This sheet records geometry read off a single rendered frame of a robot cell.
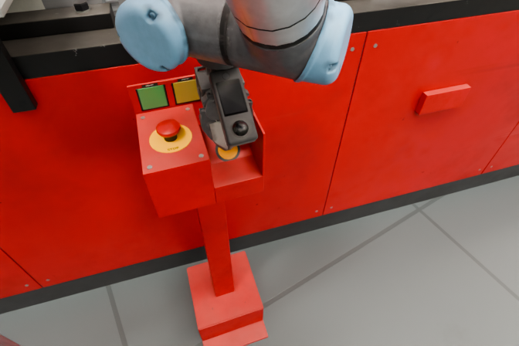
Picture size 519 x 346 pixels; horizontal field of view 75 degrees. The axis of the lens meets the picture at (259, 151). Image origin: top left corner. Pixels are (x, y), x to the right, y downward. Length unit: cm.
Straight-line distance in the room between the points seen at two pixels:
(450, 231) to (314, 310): 65
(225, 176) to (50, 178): 45
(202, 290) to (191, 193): 59
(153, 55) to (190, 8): 6
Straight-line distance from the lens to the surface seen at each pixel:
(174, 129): 57
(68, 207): 100
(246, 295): 114
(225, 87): 50
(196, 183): 58
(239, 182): 61
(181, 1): 35
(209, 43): 33
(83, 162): 88
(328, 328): 125
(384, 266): 139
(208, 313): 113
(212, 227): 79
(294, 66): 31
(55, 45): 74
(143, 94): 64
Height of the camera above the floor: 118
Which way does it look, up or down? 45 degrees down
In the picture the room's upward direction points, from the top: 1 degrees clockwise
